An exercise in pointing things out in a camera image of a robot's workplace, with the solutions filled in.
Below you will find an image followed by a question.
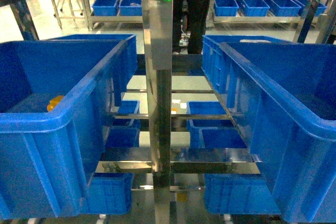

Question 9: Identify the yellow two-stud toy block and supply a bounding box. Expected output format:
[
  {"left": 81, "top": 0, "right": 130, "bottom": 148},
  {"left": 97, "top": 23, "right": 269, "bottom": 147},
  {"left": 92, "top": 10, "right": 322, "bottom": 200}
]
[{"left": 47, "top": 95, "right": 64, "bottom": 112}]

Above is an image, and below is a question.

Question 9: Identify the large blue bin upper left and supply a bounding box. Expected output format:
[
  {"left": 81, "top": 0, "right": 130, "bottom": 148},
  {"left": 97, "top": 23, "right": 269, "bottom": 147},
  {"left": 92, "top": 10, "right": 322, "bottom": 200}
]
[{"left": 1, "top": 40, "right": 127, "bottom": 219}]

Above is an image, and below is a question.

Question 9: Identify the large blue bin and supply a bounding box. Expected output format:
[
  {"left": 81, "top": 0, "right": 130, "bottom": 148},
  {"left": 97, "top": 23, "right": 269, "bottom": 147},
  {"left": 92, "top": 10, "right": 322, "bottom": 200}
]
[
  {"left": 219, "top": 41, "right": 336, "bottom": 223},
  {"left": 1, "top": 40, "right": 127, "bottom": 219}
]

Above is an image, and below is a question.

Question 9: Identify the large blue bin upper right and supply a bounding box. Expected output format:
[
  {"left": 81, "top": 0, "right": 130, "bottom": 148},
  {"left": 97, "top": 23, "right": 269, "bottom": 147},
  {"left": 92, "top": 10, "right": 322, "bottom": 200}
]
[{"left": 219, "top": 41, "right": 336, "bottom": 223}]

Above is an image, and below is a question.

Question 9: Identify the steel rack upright post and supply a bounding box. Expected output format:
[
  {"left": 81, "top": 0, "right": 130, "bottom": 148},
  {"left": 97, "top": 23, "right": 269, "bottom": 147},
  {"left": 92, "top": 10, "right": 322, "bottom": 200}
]
[{"left": 142, "top": 0, "right": 173, "bottom": 223}]

